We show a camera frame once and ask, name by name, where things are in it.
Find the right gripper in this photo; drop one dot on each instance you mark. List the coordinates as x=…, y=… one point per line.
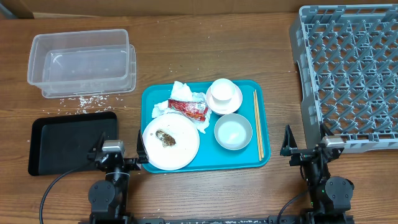
x=288, y=149

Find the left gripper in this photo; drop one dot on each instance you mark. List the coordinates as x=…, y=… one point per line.
x=136, y=163

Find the brown food scrap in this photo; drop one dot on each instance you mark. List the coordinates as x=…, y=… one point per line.
x=166, y=139

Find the large white plate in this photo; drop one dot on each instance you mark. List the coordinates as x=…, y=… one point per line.
x=173, y=157

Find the grey bowl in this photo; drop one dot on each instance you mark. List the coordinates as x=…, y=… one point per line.
x=233, y=132

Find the red snack wrapper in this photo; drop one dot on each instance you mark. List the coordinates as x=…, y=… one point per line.
x=194, y=110

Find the white cup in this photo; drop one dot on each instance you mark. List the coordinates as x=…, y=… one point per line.
x=222, y=90

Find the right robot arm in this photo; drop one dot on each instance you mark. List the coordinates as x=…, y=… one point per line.
x=330, y=196

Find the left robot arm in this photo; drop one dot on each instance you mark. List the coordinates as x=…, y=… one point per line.
x=108, y=197

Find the grey dishwasher rack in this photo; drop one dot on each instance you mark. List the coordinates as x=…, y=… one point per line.
x=347, y=60

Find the black tray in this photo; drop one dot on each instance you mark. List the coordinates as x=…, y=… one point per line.
x=59, y=144

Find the right wooden chopstick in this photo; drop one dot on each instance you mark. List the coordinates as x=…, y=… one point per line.
x=261, y=132

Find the wooden chopstick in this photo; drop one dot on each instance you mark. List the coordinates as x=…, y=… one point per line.
x=261, y=132
x=258, y=125

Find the left wooden chopstick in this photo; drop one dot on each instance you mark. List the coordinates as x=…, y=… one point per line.
x=258, y=125

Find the small white saucer bowl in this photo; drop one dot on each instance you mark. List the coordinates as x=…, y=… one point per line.
x=230, y=107

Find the teal serving tray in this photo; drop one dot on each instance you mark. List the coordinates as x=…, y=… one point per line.
x=212, y=156

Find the clear plastic bin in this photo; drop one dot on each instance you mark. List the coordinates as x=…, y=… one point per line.
x=92, y=62

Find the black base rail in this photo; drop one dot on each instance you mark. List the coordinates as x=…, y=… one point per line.
x=211, y=221

